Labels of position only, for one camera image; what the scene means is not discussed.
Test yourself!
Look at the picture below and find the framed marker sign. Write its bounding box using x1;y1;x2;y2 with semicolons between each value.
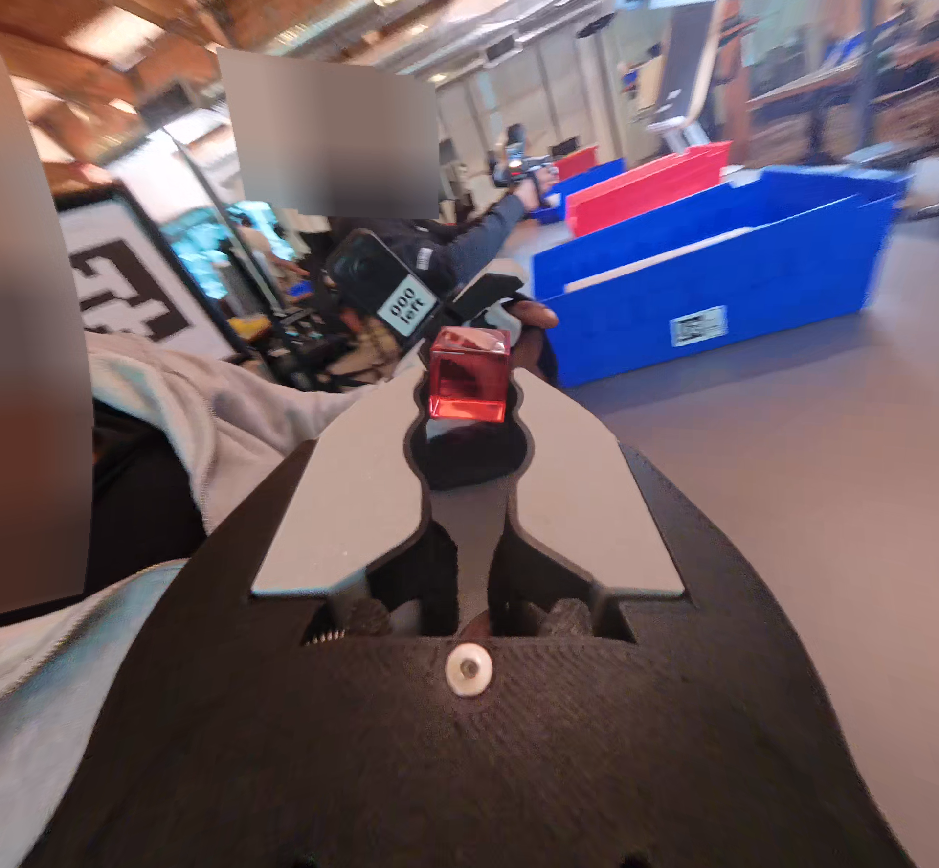
55;182;246;363

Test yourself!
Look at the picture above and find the grey desk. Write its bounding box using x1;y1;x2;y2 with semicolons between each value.
506;222;939;868

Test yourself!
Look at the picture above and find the blue plastic bin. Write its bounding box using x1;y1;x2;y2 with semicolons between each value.
722;165;914;232
534;158;626;225

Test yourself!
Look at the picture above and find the red translucent cube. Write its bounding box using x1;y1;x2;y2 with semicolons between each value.
427;327;512;423

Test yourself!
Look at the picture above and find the red plastic bin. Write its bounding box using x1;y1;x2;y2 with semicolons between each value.
565;141;735;238
554;146;599;183

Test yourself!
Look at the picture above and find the person's left forearm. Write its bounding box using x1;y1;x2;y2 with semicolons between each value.
88;331;426;535

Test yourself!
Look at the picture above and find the blue bin white tag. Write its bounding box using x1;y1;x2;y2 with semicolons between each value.
532;196;902;388

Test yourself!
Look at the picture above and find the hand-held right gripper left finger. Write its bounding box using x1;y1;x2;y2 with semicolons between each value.
251;371;462;636

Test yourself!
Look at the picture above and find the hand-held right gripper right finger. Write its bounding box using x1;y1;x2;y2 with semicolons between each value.
489;371;688;636

